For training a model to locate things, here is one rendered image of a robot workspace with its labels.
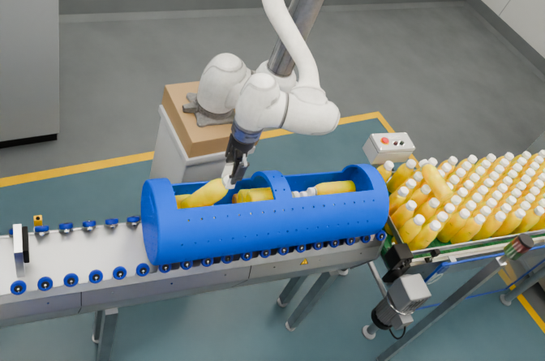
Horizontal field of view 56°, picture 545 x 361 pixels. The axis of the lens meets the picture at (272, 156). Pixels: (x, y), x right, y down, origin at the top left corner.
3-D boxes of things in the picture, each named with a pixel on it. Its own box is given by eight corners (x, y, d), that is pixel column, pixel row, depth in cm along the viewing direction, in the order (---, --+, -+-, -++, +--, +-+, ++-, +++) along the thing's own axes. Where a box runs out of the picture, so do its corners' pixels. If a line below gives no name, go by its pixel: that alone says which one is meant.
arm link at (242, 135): (239, 132, 142) (234, 146, 147) (269, 131, 146) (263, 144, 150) (230, 109, 148) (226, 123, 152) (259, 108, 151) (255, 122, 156)
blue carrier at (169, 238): (138, 218, 188) (144, 161, 171) (341, 198, 225) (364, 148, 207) (152, 283, 169) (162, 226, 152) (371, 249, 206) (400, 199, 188)
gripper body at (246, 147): (229, 123, 152) (222, 143, 158) (237, 144, 147) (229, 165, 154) (252, 122, 155) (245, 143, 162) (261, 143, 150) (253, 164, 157)
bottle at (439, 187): (443, 194, 212) (420, 160, 222) (436, 204, 217) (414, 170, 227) (457, 191, 214) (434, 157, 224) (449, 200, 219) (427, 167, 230)
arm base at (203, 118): (175, 95, 211) (178, 85, 207) (225, 92, 221) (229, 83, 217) (188, 128, 202) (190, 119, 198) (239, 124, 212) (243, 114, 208)
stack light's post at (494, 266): (375, 358, 283) (495, 257, 205) (381, 356, 285) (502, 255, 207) (379, 365, 281) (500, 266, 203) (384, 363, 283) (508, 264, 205)
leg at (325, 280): (283, 322, 281) (325, 265, 236) (293, 320, 283) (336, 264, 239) (287, 332, 278) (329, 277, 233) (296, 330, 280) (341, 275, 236)
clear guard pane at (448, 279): (389, 314, 250) (441, 264, 215) (505, 288, 282) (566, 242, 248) (390, 315, 249) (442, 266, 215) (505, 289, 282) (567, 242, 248)
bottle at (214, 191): (176, 205, 169) (218, 176, 164) (183, 198, 176) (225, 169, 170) (189, 222, 170) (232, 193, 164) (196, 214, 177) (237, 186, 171)
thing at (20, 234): (15, 250, 168) (12, 224, 157) (29, 248, 169) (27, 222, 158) (16, 277, 162) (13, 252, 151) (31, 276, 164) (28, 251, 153)
